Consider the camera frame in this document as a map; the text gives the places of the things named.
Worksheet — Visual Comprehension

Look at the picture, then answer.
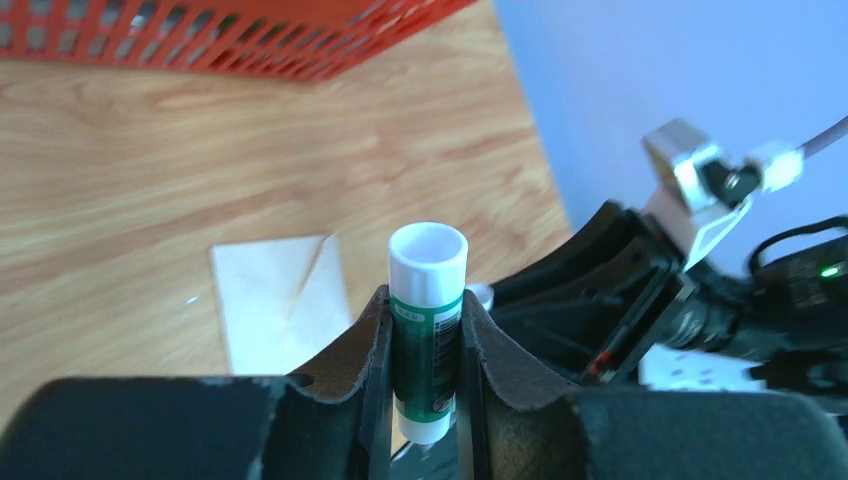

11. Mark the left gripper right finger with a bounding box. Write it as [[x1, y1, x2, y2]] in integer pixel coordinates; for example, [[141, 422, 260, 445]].
[[457, 293, 847, 479]]

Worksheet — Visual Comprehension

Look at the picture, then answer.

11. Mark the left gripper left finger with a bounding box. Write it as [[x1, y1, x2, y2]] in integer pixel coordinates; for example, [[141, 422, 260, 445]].
[[1, 287, 392, 479]]

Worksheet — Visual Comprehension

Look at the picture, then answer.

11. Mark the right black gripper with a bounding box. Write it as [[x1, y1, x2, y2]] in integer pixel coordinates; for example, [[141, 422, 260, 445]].
[[486, 201, 696, 386]]

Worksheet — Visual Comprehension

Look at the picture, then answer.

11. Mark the white glue stick cap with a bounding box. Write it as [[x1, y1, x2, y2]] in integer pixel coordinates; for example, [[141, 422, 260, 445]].
[[466, 283, 495, 312]]

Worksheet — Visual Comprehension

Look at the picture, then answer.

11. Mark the cream paper envelope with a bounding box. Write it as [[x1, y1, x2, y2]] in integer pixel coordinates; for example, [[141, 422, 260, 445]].
[[210, 234, 354, 376]]

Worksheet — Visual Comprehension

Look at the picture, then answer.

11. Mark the green white glue stick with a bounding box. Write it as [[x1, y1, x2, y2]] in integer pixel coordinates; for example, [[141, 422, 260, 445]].
[[388, 222, 469, 444]]

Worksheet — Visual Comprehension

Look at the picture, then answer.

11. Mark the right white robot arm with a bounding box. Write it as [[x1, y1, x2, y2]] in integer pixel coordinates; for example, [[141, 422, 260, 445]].
[[491, 201, 847, 411]]

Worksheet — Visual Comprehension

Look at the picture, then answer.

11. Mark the red plastic shopping basket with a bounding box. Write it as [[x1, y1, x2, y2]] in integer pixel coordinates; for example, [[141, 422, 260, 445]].
[[1, 0, 469, 82]]

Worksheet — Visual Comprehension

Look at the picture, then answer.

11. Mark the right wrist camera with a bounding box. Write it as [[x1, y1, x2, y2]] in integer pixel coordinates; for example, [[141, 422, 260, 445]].
[[642, 119, 805, 271]]

